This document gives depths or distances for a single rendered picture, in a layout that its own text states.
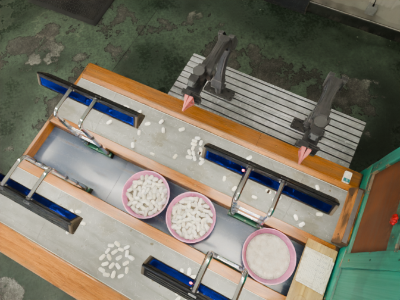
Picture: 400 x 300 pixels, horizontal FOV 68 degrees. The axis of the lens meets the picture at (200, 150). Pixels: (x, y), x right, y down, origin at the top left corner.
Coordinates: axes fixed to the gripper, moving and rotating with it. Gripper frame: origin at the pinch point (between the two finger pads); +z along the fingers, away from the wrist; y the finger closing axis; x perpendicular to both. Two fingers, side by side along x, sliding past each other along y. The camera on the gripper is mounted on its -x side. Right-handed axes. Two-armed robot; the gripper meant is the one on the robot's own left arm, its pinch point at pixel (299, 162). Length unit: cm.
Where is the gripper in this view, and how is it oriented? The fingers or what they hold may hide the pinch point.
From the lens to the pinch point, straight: 140.7
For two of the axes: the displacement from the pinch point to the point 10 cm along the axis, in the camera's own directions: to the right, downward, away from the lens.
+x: 0.8, 3.3, 9.4
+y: 8.8, 4.2, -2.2
